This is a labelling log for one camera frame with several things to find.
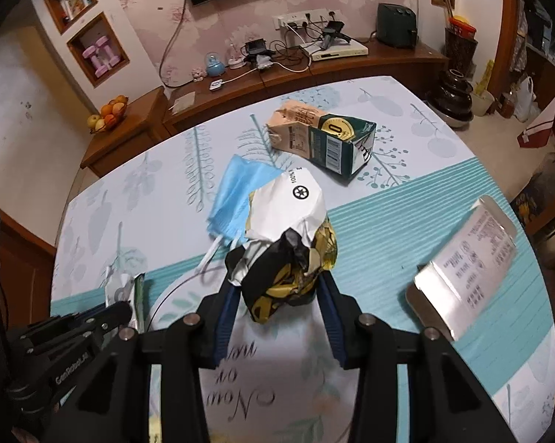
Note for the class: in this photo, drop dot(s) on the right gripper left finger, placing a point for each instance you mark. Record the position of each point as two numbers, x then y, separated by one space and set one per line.
110 400

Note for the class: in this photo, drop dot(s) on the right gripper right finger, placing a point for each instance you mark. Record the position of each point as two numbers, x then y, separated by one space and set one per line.
447 403

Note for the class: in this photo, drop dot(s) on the clear plastic blister packaging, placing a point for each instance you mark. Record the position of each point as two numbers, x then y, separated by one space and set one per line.
120 286

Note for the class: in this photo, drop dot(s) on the black white wrapper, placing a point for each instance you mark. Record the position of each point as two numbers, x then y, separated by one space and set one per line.
289 241

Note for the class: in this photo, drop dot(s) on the silver medicine box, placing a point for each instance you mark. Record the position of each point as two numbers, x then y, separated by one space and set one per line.
451 291

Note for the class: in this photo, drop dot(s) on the blue face mask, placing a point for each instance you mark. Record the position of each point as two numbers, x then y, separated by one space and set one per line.
227 218

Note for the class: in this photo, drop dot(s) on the leaf pattern tablecloth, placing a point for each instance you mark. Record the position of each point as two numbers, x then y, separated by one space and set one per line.
279 382

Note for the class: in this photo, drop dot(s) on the fruit bowl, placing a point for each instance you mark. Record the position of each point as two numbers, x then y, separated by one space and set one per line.
109 116

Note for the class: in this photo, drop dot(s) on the green beige drink carton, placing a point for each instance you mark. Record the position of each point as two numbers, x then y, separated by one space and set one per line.
340 144

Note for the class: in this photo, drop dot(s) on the dark ceramic jar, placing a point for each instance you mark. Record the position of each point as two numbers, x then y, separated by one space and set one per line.
451 99

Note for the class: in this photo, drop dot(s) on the pink dumbbells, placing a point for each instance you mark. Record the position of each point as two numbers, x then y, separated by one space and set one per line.
101 56

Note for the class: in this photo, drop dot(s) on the wooden tv sideboard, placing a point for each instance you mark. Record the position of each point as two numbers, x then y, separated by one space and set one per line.
154 117

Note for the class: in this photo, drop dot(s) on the blue round ornament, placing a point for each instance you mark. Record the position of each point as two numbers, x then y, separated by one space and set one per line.
214 64

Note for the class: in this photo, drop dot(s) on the white set-top box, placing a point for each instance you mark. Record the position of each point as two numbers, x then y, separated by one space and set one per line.
339 49

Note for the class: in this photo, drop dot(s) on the dark green toaster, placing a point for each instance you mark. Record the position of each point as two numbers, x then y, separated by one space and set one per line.
396 26

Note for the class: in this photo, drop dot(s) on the white power strip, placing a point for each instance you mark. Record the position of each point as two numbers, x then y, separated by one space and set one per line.
298 18

